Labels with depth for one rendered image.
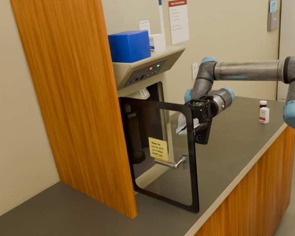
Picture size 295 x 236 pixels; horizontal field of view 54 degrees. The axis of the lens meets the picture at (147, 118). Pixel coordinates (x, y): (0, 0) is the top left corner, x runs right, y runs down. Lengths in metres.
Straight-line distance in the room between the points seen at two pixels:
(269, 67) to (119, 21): 0.55
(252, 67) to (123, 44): 0.49
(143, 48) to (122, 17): 0.15
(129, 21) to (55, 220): 0.81
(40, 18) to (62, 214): 0.75
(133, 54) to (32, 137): 0.66
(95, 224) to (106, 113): 0.44
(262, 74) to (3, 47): 1.00
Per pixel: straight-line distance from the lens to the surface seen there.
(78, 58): 0.98
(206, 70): 1.22
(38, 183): 1.47
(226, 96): 1.13
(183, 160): 0.94
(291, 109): 1.01
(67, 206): 1.30
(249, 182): 1.59
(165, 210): 1.16
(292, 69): 1.08
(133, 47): 0.95
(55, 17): 1.04
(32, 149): 1.40
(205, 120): 0.99
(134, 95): 1.16
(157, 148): 0.99
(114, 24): 1.04
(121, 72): 0.96
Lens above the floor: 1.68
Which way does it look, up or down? 22 degrees down
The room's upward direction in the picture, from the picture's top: 8 degrees counter-clockwise
